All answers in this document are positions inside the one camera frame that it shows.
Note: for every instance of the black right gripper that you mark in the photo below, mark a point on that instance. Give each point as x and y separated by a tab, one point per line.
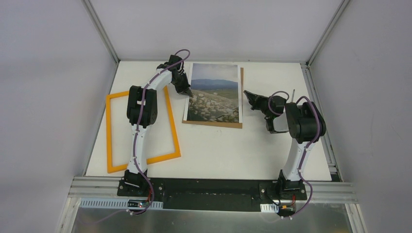
259	102

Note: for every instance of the aluminium corner profile right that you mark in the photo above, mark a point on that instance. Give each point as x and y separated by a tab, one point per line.
313	69

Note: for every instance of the white slotted cable duct left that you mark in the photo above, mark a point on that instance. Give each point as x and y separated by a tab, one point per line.
132	204

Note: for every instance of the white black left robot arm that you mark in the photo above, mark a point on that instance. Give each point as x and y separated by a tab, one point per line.
142	114

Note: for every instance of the landscape photo print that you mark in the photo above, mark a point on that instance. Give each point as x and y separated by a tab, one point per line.
216	92

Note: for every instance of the white slotted cable duct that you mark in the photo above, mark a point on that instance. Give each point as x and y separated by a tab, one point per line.
132	204
269	208

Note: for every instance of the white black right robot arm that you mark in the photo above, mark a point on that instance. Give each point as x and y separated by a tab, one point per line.
305	125

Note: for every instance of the yellow wooden picture frame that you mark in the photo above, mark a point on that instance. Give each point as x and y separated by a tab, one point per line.
109	155

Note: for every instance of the white slotted cable duct right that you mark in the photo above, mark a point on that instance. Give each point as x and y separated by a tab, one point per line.
269	208

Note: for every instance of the aluminium front table rail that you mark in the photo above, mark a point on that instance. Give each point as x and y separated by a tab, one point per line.
106	187

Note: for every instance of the aluminium corner profile left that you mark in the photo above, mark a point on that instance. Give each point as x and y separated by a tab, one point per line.
88	5

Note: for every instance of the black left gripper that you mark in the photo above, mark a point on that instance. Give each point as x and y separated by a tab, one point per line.
180	82

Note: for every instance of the brown fibreboard frame backing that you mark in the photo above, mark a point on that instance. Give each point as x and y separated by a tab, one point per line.
215	124

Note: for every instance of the aluminium corner profile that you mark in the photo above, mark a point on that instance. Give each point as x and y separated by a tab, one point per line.
313	69
88	5

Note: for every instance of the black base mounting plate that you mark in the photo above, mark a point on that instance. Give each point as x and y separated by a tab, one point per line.
211	195

